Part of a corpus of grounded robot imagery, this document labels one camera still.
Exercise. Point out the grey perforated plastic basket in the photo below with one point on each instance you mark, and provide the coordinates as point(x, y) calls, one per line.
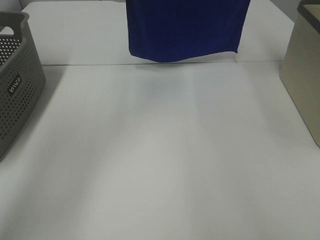
point(22, 78)

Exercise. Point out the beige storage bin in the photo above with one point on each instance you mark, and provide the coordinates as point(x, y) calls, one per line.
point(300, 71)

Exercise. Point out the blue towel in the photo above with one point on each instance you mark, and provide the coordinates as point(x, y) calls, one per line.
point(166, 31)

